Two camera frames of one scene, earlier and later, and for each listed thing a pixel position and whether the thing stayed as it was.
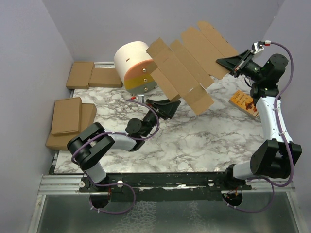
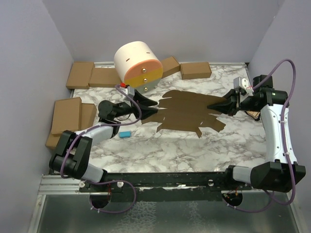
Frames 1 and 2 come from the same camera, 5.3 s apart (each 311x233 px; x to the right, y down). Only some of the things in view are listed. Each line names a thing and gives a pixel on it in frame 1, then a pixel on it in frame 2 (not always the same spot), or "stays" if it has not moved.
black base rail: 198,187 stays
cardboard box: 80,75 stays
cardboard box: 105,77 stays
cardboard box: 67,116 stays
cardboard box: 183,68 -> 186,110
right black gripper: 233,64 -> 226,107
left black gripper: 167,108 -> 145,111
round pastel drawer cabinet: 134,65 stays
